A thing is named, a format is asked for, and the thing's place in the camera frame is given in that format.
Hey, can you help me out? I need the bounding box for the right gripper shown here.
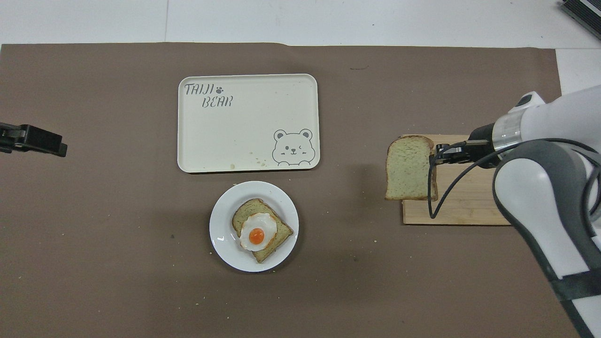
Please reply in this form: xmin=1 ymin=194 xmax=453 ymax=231
xmin=452 ymin=123 xmax=501 ymax=169

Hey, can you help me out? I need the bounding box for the plain bread slice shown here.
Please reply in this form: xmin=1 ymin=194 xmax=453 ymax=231
xmin=385 ymin=135 xmax=439 ymax=201

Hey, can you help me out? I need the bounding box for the white round plate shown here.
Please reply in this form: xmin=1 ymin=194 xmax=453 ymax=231
xmin=209 ymin=181 xmax=300 ymax=273

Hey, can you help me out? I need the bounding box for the wooden cutting board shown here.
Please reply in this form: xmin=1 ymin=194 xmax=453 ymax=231
xmin=401 ymin=134 xmax=512 ymax=226

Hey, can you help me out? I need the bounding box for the bread slice under fried egg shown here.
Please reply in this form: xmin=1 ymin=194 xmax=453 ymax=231
xmin=231 ymin=198 xmax=294 ymax=264

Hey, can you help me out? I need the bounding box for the cream tray with bear print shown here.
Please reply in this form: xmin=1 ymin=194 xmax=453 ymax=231
xmin=177 ymin=74 xmax=321 ymax=174

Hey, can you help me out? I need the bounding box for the fried egg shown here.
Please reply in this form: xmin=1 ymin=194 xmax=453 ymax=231
xmin=239 ymin=213 xmax=278 ymax=251

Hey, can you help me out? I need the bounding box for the black cable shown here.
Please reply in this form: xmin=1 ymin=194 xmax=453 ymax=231
xmin=427 ymin=138 xmax=601 ymax=226

